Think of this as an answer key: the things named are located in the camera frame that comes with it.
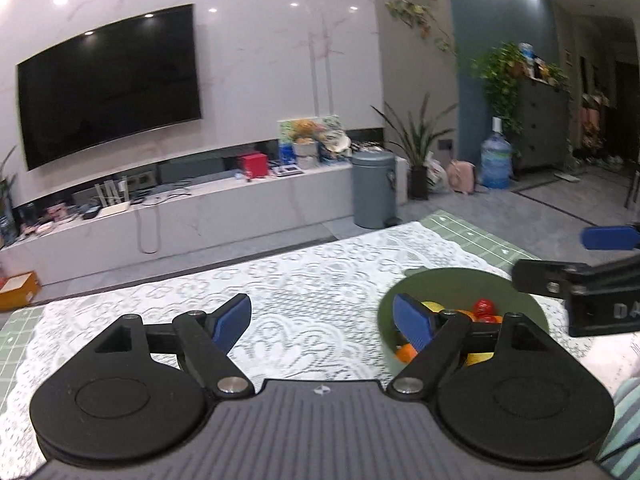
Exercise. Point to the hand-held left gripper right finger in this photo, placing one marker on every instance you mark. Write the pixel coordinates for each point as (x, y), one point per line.
(412, 322)

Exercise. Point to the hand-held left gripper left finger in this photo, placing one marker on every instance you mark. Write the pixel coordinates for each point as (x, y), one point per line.
(231, 320)

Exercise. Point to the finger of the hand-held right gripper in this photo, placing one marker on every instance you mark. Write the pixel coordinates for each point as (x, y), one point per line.
(610, 238)
(545, 275)

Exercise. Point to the orange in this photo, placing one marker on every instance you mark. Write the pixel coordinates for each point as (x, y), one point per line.
(466, 315)
(406, 353)

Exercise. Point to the green colander bowl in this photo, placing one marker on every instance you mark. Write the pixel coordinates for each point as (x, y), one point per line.
(450, 282)

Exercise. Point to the red cherry tomato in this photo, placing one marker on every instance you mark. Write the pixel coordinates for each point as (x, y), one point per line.
(485, 306)
(492, 319)

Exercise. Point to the yellow-green apple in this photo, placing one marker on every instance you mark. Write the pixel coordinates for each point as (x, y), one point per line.
(477, 359)

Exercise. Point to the white lace tablecloth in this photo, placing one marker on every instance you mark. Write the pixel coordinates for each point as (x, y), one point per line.
(300, 280)

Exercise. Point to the long white TV console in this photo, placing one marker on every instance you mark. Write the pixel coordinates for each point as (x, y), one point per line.
(225, 220)

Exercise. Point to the teal striped cloth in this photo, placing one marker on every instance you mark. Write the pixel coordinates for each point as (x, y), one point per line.
(625, 420)

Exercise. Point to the blue water jug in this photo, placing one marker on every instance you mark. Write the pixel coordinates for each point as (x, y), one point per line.
(496, 162)

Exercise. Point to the pink appliance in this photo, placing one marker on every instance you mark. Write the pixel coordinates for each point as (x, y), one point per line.
(461, 176)

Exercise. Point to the dark green cabinet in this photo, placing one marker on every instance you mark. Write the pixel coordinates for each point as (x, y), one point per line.
(542, 125)

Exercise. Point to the grey trash bin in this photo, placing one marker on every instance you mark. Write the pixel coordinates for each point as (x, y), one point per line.
(375, 190)

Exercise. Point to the long-leaf potted plant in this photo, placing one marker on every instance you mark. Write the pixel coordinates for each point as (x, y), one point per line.
(417, 182)

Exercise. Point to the white plastic bag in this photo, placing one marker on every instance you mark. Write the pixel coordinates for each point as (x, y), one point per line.
(436, 176)

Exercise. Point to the red box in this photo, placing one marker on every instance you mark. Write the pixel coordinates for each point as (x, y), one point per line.
(252, 166)

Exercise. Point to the white wifi router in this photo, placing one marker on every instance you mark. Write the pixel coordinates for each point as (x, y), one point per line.
(117, 202)

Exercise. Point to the blue box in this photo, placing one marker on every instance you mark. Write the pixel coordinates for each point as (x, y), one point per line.
(286, 154)

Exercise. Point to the black set-top box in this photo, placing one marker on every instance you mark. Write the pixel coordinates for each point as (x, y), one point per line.
(91, 212)

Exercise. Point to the white gift bucket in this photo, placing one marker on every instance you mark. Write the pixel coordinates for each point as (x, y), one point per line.
(306, 156)

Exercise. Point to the white hat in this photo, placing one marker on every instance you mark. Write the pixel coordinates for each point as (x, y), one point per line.
(337, 141)

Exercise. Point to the green ivy plant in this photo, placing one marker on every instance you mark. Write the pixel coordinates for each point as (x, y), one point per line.
(500, 70)

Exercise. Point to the brown teddy bear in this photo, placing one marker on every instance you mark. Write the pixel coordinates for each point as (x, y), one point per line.
(302, 130)

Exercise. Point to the pink printed card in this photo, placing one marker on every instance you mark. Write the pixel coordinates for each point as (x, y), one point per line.
(59, 211)

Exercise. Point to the orange cardboard box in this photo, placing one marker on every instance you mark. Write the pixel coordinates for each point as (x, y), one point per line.
(17, 292)

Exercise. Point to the green printed card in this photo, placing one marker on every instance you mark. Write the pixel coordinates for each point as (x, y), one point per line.
(330, 122)

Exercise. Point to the slim-leaf potted plant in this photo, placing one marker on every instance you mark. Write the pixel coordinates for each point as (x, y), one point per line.
(6, 195)

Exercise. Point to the black curved television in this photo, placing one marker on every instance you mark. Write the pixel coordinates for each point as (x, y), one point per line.
(110, 85)

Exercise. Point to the hanging vine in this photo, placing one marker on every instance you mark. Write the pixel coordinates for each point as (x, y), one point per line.
(415, 12)

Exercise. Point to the black wall socket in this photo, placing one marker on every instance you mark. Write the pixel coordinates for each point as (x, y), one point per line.
(447, 145)

